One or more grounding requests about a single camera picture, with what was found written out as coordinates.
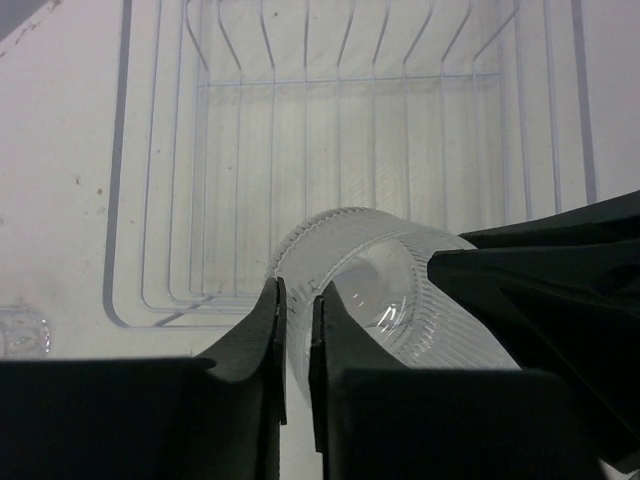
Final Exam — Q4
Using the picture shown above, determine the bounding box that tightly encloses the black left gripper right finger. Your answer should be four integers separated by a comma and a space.
309, 292, 625, 479

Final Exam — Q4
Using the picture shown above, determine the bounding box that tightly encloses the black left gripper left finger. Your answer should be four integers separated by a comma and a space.
1, 278, 286, 479

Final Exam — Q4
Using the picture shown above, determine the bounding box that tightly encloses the white wire dish rack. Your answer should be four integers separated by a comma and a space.
102, 1, 598, 330

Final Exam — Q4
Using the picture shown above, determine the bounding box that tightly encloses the clear faceted glass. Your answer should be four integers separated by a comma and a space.
0, 305, 51, 360

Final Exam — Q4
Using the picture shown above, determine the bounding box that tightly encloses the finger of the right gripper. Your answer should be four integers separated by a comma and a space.
428, 192, 639, 473

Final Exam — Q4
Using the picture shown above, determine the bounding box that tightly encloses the clear ribbed glass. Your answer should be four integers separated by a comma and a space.
267, 207, 517, 398

